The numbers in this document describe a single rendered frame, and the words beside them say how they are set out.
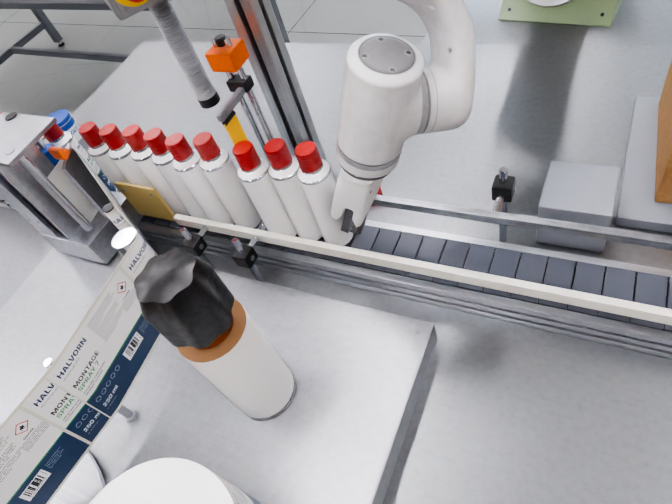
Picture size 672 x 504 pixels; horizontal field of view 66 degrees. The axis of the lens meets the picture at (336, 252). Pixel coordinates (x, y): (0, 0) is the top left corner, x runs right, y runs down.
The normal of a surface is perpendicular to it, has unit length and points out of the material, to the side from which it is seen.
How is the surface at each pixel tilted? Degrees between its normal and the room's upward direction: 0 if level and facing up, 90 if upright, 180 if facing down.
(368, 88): 89
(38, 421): 90
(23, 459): 90
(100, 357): 90
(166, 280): 0
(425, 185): 0
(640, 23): 0
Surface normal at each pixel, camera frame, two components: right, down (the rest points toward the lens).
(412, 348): -0.24, -0.59
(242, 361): 0.62, 0.51
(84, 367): 0.92, 0.12
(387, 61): 0.07, -0.48
